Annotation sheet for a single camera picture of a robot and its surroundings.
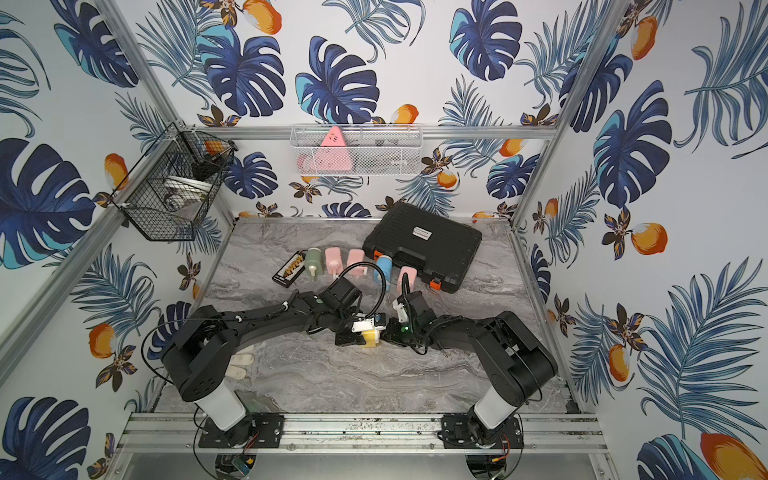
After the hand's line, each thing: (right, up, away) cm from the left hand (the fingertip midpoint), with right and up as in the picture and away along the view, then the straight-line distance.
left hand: (362, 326), depth 87 cm
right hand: (+5, -3, +3) cm, 7 cm away
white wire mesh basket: (-2, +53, +5) cm, 54 cm away
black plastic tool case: (+26, +23, +19) cm, 39 cm away
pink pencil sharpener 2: (-3, +21, +15) cm, 26 cm away
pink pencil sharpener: (-11, +19, +13) cm, 26 cm away
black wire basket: (-48, +39, -9) cm, 63 cm away
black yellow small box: (-26, +15, +16) cm, 34 cm away
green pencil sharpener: (-17, +18, +13) cm, 28 cm away
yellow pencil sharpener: (+3, -2, -5) cm, 6 cm away
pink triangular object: (-9, +51, +3) cm, 52 cm away
